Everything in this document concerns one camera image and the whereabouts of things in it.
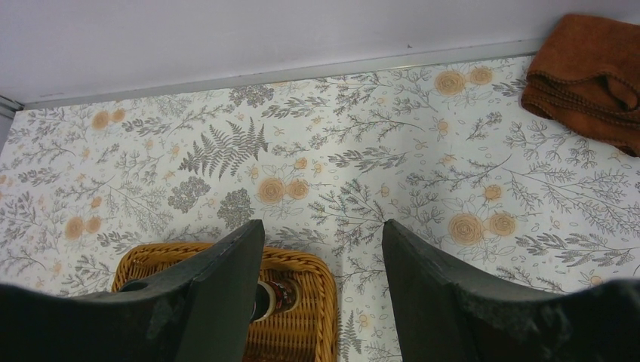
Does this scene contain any floral table mat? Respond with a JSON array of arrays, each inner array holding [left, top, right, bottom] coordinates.
[[1, 57, 639, 361]]

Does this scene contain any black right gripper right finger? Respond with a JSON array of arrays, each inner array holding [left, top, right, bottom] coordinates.
[[382, 219, 639, 361]]

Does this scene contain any black-cap spice jar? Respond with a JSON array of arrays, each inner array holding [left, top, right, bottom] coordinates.
[[250, 278, 302, 323]]

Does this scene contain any brown wicker basket tray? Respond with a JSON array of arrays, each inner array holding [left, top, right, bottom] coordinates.
[[110, 242, 340, 362]]

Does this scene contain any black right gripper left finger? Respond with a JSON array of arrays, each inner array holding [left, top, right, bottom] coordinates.
[[1, 219, 265, 361]]

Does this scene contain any brown folded cloth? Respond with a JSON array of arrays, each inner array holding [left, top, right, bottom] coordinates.
[[521, 14, 639, 157]]

